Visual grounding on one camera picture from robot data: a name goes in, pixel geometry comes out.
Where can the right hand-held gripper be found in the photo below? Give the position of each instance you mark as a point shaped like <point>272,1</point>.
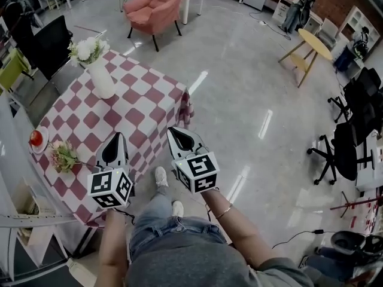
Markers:
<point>197,166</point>

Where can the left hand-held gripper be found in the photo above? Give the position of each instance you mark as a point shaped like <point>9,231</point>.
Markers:
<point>103,184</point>

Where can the pink flower bouquet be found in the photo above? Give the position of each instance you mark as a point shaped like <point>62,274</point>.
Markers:
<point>61,157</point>

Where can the white vase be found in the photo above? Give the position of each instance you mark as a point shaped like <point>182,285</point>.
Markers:
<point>101,79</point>

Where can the white flower bouquet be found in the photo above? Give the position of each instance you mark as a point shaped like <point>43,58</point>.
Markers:
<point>85,49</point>

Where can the person's right forearm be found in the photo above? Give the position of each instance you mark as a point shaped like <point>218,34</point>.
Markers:
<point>239,232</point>

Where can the person's left forearm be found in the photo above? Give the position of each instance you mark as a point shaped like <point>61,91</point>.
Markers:
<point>112,250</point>

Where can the person's left white shoe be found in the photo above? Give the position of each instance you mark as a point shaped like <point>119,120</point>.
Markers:
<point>161,176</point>

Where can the person's white shoe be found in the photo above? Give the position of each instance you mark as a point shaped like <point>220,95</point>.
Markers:
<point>177,208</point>
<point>161,176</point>

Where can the red white checkered tablecloth table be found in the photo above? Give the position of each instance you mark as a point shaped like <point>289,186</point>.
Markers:
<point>134,100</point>

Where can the person's right white shoe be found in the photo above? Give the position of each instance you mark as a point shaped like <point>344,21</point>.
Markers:
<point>177,208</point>

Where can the white plate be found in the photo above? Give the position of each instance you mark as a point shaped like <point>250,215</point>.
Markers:
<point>44,136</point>

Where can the red apple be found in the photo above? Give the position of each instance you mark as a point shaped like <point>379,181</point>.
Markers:
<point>36,138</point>

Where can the person's blue jeans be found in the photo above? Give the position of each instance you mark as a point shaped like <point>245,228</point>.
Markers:
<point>167,232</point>

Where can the white shelving workbench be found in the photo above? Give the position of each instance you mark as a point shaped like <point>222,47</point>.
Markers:
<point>30,220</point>

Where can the cream plastic canister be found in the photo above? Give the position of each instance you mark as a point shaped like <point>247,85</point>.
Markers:
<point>79,269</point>

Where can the black cantilever chair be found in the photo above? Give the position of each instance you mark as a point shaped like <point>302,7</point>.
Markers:
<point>51,49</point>

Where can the person's grey shirt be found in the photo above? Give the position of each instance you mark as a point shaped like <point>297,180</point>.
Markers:
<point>185,268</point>

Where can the green cloth covered table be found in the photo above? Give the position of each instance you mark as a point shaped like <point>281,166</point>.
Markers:
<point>12,67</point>

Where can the pink cushioned armchair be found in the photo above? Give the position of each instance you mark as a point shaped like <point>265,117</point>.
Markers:
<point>155,7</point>

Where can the black swivel office chair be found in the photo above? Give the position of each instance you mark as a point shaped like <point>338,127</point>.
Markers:
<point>362,91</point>
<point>344,154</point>

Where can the yellow round side table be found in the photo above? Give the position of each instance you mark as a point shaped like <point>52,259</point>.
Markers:
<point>317,43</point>

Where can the red metal stand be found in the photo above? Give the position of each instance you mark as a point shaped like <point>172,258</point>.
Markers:
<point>356,204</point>

